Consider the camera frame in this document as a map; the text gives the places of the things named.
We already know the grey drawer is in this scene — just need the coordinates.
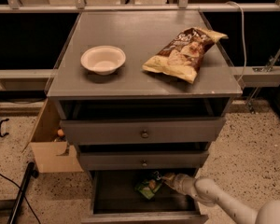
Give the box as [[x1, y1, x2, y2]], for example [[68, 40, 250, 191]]
[[81, 170, 208, 224], [79, 151, 209, 171], [61, 118, 225, 145]]

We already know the cardboard box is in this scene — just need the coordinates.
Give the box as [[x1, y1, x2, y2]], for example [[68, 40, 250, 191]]
[[28, 100, 82, 173]]

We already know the white paper bowl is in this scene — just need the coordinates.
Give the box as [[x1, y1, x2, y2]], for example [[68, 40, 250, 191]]
[[80, 46, 126, 76]]

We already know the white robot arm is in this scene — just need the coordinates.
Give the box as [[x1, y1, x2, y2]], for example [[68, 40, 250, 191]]
[[161, 173, 280, 224]]

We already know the grey middle drawer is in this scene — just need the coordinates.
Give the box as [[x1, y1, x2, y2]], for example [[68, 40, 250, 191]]
[[79, 151, 209, 171]]

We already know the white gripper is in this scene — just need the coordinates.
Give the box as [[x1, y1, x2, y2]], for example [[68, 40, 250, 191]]
[[161, 173, 197, 196]]

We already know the metal frame rail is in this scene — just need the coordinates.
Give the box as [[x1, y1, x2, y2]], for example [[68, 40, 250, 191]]
[[0, 2, 280, 13]]

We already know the brown yellow chip bag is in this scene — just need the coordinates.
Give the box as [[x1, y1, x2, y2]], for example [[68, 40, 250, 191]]
[[142, 27, 227, 84]]

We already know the grey bottom drawer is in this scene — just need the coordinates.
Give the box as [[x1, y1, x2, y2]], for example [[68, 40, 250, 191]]
[[81, 170, 208, 224]]

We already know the grey top drawer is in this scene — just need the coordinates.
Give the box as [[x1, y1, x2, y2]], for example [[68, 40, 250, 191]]
[[61, 118, 225, 145]]

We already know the green rice chip bag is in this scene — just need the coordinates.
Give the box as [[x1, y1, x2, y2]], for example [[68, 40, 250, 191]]
[[134, 171, 163, 200]]

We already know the black floor cable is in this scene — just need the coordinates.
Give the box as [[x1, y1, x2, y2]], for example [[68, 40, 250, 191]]
[[0, 165, 43, 224]]

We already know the grey drawer cabinet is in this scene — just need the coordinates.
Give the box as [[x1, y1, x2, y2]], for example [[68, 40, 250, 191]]
[[46, 9, 243, 224]]

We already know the white hanging cable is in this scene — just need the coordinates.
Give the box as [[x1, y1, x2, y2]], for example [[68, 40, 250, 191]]
[[226, 1, 248, 82]]

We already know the black pole on floor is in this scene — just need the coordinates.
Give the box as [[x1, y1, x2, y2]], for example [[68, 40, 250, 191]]
[[7, 162, 37, 224]]

